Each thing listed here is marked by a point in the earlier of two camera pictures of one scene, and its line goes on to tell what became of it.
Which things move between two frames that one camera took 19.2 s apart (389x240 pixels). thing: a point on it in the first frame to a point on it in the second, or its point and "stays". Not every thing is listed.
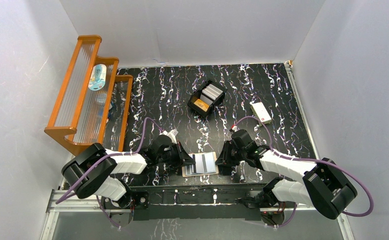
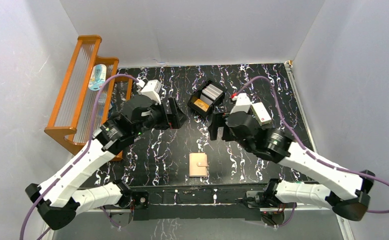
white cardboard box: (260, 112) stays
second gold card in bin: (202, 104) stays
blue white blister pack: (98, 77) stays
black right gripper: (224, 158) to (218, 120)
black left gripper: (177, 155) to (172, 112)
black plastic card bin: (203, 100) stays
